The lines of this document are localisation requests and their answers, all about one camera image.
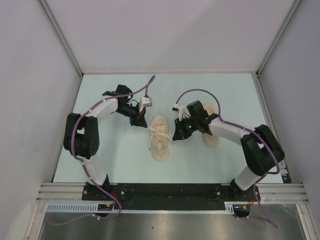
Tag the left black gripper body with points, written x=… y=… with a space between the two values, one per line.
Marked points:
x=133 y=120

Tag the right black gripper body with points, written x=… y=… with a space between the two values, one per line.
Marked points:
x=186 y=127

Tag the beige lace sneaker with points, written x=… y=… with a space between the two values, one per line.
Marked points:
x=210 y=141
x=159 y=145

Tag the white shoelace of sneaker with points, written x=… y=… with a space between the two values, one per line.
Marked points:
x=159 y=131

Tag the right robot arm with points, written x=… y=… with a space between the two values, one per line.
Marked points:
x=261 y=150

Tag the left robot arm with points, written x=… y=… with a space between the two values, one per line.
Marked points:
x=81 y=136

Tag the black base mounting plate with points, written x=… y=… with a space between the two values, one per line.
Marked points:
x=179 y=196

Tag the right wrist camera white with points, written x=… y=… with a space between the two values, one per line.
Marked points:
x=181 y=110

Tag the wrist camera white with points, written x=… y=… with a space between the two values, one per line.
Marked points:
x=181 y=110
x=145 y=102

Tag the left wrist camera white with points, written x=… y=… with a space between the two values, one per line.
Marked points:
x=145 y=102

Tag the aluminium side rail right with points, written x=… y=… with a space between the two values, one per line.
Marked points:
x=284 y=170

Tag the aluminium frame rail front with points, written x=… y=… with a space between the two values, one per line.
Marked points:
x=271 y=193

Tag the aluminium corner post left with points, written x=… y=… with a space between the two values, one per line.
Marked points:
x=48 y=13

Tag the aluminium corner post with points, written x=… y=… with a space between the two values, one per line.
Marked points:
x=279 y=35
x=48 y=13

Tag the aluminium corner post right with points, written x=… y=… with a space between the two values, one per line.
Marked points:
x=279 y=35

